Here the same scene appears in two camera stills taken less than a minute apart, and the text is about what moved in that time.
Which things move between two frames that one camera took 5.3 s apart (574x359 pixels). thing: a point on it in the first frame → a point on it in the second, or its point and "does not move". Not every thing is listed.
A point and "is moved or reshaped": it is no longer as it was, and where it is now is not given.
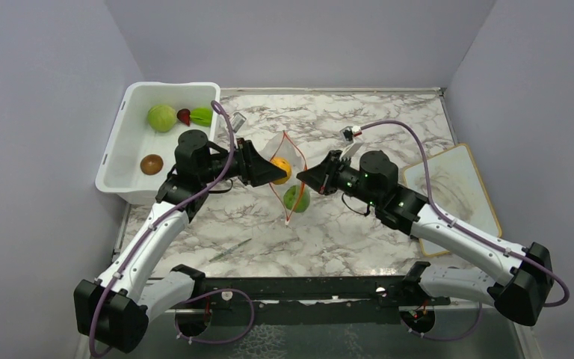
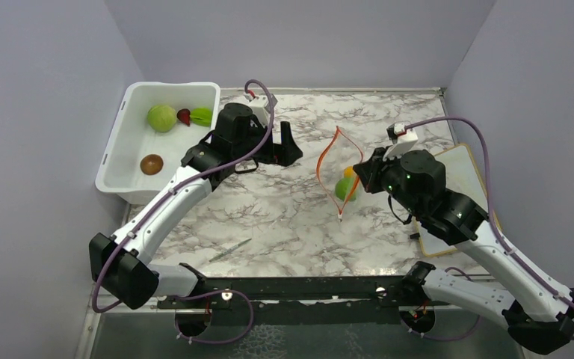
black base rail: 308,301 does not move
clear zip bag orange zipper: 283,152 is moved or reshaped
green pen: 230,249 does not move
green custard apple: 291,195 is moved or reshaped
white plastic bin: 131,139 does not move
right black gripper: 321,177 → 370,170
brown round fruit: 151,164 does not move
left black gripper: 256,170 → 284,154
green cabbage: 161,118 does not move
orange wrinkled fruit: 284,163 is moved or reshaped
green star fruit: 202,117 does not move
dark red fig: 184,115 does not move
